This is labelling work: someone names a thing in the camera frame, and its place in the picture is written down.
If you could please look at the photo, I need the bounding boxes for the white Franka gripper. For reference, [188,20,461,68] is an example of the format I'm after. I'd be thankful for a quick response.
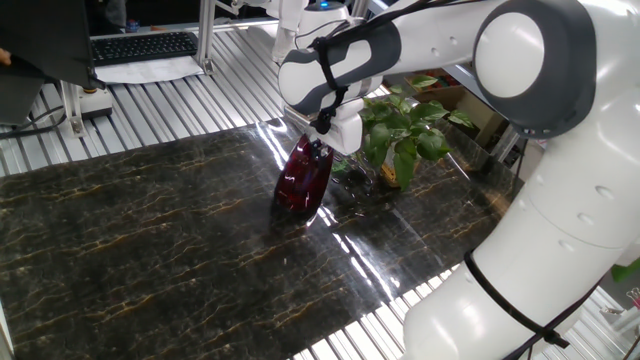
[284,97,367,161]

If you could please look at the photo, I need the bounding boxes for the dark red watering can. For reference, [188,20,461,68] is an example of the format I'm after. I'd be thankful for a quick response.
[273,132,335,215]

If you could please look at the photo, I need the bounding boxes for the yellow plant pot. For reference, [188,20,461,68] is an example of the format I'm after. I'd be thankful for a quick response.
[378,149,421,190]

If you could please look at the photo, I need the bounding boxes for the green leafy plant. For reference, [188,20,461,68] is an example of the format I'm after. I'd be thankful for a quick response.
[360,74,475,192]

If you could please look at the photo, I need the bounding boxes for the white stand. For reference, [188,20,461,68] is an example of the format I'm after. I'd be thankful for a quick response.
[271,0,311,64]

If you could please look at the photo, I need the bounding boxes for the brown cardboard box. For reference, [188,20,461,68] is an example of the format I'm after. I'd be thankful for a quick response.
[384,69,504,146]

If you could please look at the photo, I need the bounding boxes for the white paper sheet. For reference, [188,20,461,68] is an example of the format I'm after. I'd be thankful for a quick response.
[94,54,206,85]

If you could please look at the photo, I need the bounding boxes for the black marble pattern mat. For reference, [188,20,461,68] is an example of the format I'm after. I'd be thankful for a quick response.
[0,102,524,360]

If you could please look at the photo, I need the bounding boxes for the black keyboard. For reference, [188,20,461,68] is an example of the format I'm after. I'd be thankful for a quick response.
[89,31,200,68]

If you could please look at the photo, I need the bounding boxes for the white emergency stop box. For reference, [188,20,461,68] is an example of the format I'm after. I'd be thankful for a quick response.
[78,87,114,120]

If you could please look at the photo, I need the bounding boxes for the black monitor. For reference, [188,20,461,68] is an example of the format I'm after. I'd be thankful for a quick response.
[0,0,106,91]

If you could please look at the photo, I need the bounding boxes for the dark grey case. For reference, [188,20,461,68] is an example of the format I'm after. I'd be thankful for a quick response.
[0,69,46,126]

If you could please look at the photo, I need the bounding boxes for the silver wrist camera blue caps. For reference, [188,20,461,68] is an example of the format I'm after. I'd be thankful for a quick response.
[283,105,321,132]

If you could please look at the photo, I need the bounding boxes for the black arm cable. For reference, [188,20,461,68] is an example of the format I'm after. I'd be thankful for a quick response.
[294,0,481,51]

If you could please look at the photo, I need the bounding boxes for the aluminium upright post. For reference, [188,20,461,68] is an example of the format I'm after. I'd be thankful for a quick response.
[194,0,217,76]

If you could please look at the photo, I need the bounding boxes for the aluminium shelf frame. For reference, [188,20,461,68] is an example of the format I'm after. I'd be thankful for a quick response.
[442,64,524,162]

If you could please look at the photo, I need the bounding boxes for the black strap band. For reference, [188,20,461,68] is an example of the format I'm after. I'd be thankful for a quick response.
[463,249,571,350]

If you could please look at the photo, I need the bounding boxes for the short aluminium bracket post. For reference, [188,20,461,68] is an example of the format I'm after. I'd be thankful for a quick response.
[59,79,86,139]

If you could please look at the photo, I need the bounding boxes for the black table cable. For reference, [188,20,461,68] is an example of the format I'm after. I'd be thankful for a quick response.
[0,104,69,140]

